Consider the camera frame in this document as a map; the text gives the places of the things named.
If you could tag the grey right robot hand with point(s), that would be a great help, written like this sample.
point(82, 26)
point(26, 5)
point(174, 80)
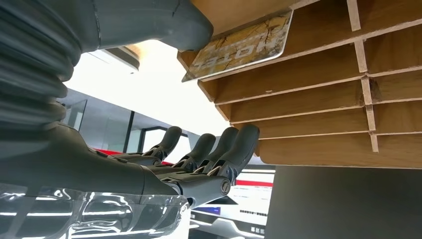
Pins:
point(82, 171)

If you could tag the dark grey laptop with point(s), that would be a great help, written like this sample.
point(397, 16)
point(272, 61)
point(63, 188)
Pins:
point(346, 204)

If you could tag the wooden card organizer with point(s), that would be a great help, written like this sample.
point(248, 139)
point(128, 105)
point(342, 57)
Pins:
point(313, 109)

